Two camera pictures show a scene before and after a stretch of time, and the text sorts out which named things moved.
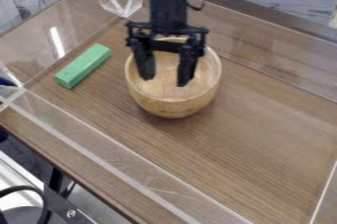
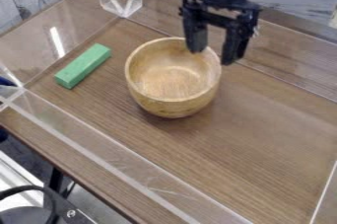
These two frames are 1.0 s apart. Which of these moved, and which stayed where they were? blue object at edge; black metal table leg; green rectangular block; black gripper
Moved: black gripper
Stayed: green rectangular block; blue object at edge; black metal table leg
